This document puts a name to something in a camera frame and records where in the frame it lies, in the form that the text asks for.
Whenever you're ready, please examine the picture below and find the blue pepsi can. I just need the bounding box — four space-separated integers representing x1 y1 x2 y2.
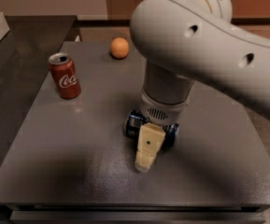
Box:
124 109 178 149

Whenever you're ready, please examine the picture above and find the orange fruit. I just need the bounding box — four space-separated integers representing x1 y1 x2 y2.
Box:
110 37 129 59

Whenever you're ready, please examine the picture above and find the red coca-cola can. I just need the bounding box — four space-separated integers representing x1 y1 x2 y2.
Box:
49 52 81 100

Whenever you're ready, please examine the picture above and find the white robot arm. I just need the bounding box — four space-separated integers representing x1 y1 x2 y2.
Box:
130 0 270 172

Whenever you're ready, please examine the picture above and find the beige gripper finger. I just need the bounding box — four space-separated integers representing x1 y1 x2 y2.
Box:
135 123 165 173

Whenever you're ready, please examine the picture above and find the dark side table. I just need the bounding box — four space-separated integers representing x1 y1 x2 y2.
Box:
0 15 77 166

